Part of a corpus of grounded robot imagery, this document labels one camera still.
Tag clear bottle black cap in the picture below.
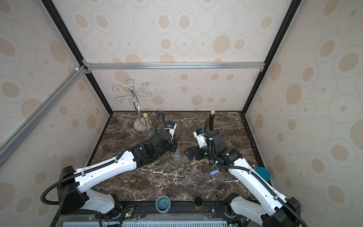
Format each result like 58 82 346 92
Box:
171 147 182 163

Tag blue peeled label strip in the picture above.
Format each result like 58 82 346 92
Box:
209 169 220 176

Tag dark green wine bottle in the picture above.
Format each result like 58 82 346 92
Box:
209 110 216 131

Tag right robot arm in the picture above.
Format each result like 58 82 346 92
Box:
184 118 307 227

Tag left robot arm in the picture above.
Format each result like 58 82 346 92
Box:
40 121 178 214

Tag tall clear corked bottle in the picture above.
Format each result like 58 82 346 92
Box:
143 113 154 140

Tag chrome glass holder stand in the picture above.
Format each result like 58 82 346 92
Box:
112 79 152 132

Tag small brown black cup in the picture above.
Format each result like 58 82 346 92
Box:
193 197 204 211

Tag blue grey ceramic cup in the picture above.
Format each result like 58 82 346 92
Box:
155 195 171 214

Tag white teal round object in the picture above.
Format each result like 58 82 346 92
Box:
255 166 271 182

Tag horizontal aluminium rail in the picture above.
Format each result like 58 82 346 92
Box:
86 62 265 70

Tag left diagonal aluminium rail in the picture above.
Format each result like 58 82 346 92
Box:
1 65 85 165

